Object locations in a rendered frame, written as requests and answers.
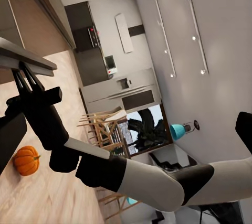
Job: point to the pumpkin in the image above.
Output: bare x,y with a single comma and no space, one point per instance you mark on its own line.
26,160

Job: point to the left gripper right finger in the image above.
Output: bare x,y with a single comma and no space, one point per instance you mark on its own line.
243,128

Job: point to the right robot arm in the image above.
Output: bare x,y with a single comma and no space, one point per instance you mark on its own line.
210,183

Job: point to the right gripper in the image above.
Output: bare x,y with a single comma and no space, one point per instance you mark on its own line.
36,103

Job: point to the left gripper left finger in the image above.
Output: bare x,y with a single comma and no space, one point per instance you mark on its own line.
12,130

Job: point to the straight chair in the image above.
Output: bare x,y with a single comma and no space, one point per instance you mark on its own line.
108,113
106,124
131,201

